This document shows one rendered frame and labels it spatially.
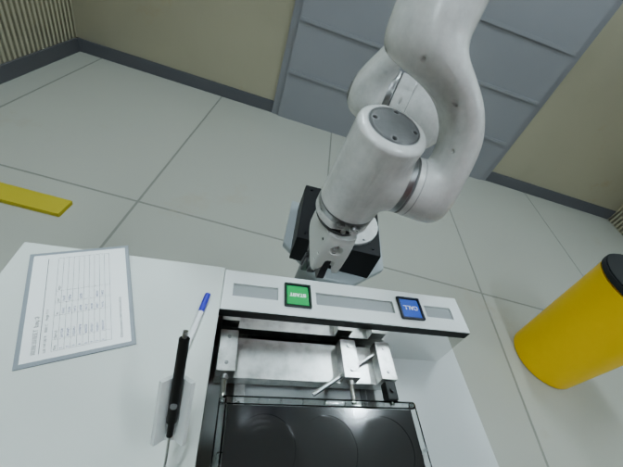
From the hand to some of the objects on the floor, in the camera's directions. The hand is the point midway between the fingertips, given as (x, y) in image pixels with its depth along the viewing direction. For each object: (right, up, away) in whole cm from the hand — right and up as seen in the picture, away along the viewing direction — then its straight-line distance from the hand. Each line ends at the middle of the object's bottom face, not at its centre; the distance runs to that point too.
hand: (311, 262), depth 61 cm
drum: (+146, -73, +147) cm, 219 cm away
